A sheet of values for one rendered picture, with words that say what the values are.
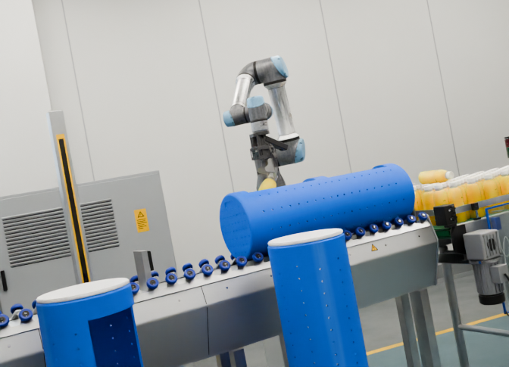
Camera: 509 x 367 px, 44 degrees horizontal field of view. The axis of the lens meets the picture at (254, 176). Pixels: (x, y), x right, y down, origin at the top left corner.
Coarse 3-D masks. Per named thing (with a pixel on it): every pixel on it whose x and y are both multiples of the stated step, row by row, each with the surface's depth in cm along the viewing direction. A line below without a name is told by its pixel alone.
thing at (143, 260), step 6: (138, 252) 241; (144, 252) 239; (150, 252) 240; (138, 258) 242; (144, 258) 238; (150, 258) 240; (138, 264) 244; (144, 264) 238; (150, 264) 240; (138, 270) 245; (144, 270) 238; (150, 270) 239; (138, 276) 246; (144, 276) 239; (150, 276) 239; (144, 282) 240; (144, 288) 242
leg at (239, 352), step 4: (240, 348) 250; (232, 352) 248; (236, 352) 248; (240, 352) 249; (244, 352) 249; (232, 356) 249; (236, 356) 248; (240, 356) 248; (244, 356) 249; (232, 360) 249; (236, 360) 248; (240, 360) 248; (244, 360) 249; (232, 364) 250; (236, 364) 247; (240, 364) 248; (244, 364) 249
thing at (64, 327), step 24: (120, 288) 189; (48, 312) 182; (72, 312) 180; (96, 312) 182; (120, 312) 206; (48, 336) 183; (72, 336) 180; (96, 336) 208; (120, 336) 207; (48, 360) 185; (72, 360) 180; (96, 360) 207; (120, 360) 207
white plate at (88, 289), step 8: (104, 280) 205; (112, 280) 201; (120, 280) 197; (128, 280) 196; (64, 288) 202; (72, 288) 198; (80, 288) 194; (88, 288) 191; (96, 288) 187; (104, 288) 184; (112, 288) 186; (40, 296) 194; (48, 296) 190; (56, 296) 187; (64, 296) 183; (72, 296) 181; (80, 296) 181; (88, 296) 182
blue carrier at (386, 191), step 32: (256, 192) 262; (288, 192) 265; (320, 192) 270; (352, 192) 276; (384, 192) 284; (224, 224) 271; (256, 224) 252; (288, 224) 259; (320, 224) 267; (352, 224) 278
